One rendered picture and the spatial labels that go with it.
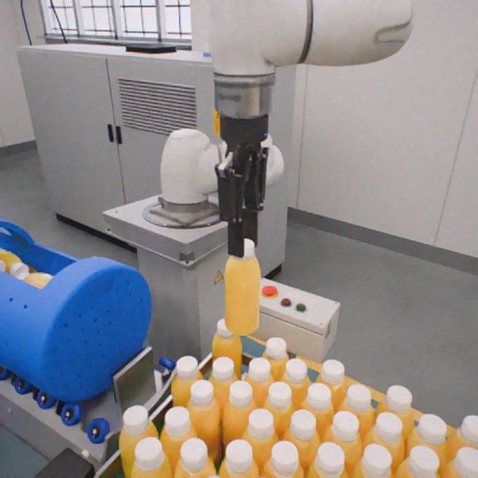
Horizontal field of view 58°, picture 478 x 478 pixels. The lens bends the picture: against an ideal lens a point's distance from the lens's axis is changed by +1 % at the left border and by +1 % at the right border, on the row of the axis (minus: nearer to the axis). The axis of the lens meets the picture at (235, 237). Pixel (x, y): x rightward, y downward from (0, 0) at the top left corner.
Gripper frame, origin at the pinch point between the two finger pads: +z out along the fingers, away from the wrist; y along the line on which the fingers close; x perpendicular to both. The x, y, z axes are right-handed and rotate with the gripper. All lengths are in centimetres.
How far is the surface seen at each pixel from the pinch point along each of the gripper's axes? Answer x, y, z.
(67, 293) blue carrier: -24.9, 19.0, 10.5
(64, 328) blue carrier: -24.2, 21.4, 16.2
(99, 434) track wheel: -16.4, 24.0, 35.9
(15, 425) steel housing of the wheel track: -42, 27, 47
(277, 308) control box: 1.9, -11.7, 22.7
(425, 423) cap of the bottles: 34.3, 0.5, 24.6
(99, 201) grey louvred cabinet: -221, -151, 95
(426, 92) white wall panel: -16, -260, 12
